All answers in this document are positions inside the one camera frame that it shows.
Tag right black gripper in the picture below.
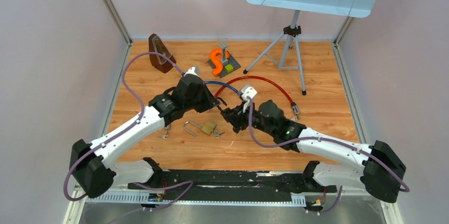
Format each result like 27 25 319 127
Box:
225 100 276 137

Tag blue cable lock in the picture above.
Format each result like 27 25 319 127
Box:
164 80 243 131

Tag padlock silver keys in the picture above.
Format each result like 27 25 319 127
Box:
213 130 225 139

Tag brass padlock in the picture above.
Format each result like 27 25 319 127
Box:
183 121 218 137

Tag red cable lock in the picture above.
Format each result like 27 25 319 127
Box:
215 76 300 117

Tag small black padlock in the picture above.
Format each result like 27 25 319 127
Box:
216 97 228 112

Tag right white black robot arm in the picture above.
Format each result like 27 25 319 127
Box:
220 100 410 203

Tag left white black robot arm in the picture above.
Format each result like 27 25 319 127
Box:
69 74 220 198

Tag orange S block toy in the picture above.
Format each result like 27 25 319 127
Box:
207 42 241 78

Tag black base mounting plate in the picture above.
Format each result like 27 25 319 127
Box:
144 169 338 202

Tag brown wooden metronome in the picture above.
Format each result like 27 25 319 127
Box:
148 33 176 74

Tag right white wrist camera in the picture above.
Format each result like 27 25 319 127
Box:
239 84 257 112

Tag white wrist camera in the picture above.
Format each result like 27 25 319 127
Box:
183 66 200 77
239 84 257 112

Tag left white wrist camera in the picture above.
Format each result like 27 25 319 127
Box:
183 66 200 77

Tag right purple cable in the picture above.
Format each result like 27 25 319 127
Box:
247 101 410 215

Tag purple cable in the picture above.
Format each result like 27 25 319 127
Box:
247 101 410 215
63 51 194 224

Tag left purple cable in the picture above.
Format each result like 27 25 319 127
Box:
63 51 194 224

